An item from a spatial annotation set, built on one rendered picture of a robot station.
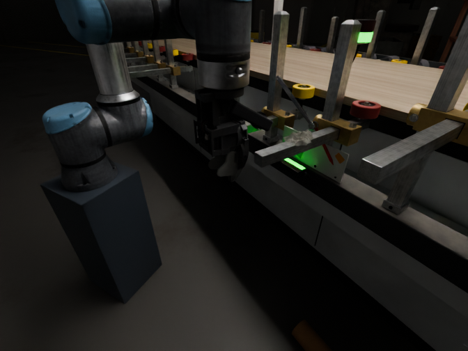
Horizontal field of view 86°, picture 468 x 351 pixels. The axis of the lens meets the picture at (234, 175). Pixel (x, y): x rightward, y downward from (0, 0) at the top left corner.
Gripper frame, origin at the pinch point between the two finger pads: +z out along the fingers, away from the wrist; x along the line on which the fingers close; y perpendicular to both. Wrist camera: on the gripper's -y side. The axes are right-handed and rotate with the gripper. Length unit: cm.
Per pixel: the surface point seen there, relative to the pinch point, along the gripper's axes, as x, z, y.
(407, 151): 26.1, -13.4, -14.4
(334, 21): -90, -25, -145
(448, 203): 28, 16, -58
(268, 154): 1.5, -3.3, -8.7
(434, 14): -30, -30, -145
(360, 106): 0.5, -7.9, -44.2
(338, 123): 0.0, -4.4, -36.2
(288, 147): 1.5, -3.3, -15.1
